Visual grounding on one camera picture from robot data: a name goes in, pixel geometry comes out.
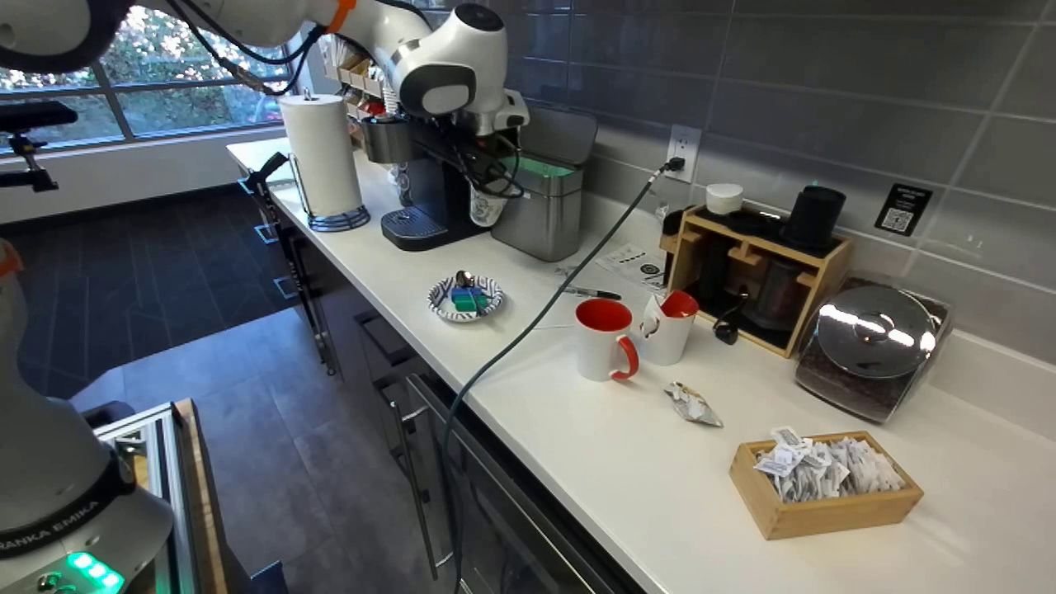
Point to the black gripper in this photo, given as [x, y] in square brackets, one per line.
[497, 153]

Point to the white printed paper cup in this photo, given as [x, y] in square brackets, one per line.
[489, 210]

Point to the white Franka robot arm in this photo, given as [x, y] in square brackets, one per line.
[441, 55]

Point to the small white cup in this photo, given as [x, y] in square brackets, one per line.
[724, 199]

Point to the stainless under-counter appliance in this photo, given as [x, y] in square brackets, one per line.
[514, 529]

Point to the dark monitor screen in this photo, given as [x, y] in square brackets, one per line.
[545, 210]

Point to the black Keurig coffee maker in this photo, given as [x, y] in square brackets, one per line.
[424, 204]

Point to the green packet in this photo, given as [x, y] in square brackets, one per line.
[469, 297]

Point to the blue glass bowl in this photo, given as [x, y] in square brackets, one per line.
[466, 297]

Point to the grey paper towel holder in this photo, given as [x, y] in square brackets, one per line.
[342, 220]

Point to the white paper towel roll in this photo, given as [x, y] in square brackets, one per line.
[321, 153]

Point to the white mug red interior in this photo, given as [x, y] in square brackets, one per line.
[664, 332]
[602, 345]

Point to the dark wood base cabinet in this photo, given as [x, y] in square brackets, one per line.
[374, 340]

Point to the wooden countertop organizer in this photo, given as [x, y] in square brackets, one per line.
[760, 281]

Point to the crumpled foil wrapper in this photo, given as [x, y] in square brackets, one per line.
[695, 404]

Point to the black jar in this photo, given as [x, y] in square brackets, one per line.
[817, 220]

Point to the large window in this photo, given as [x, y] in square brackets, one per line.
[167, 86]

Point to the steel lidded appliance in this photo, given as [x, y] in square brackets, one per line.
[867, 347]

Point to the black QR code sign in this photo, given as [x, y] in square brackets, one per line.
[903, 210]

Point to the pile of white packets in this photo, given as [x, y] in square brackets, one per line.
[823, 462]

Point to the black tripod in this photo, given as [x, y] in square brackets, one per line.
[33, 125]

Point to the wooden packet box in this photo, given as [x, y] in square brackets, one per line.
[825, 508]

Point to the white wall outlet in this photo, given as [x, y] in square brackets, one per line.
[679, 146]

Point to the black camera stand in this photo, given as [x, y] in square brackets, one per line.
[275, 191]

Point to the aluminium frame robot cart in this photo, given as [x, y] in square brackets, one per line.
[167, 496]

